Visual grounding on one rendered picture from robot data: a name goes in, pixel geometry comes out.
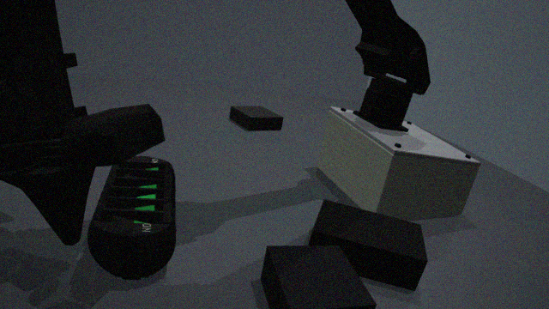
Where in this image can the dark grey controller unit with green rocker switches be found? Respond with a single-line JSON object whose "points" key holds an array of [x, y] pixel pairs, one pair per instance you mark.
{"points": [[133, 230]]}

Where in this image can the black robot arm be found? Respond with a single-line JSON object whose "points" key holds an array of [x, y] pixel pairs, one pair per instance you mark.
{"points": [[388, 45]]}

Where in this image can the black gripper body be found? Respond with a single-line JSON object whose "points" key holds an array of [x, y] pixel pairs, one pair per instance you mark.
{"points": [[99, 139]]}

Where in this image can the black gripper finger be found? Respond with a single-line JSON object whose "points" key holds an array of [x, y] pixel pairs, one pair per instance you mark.
{"points": [[35, 193], [67, 191]]}

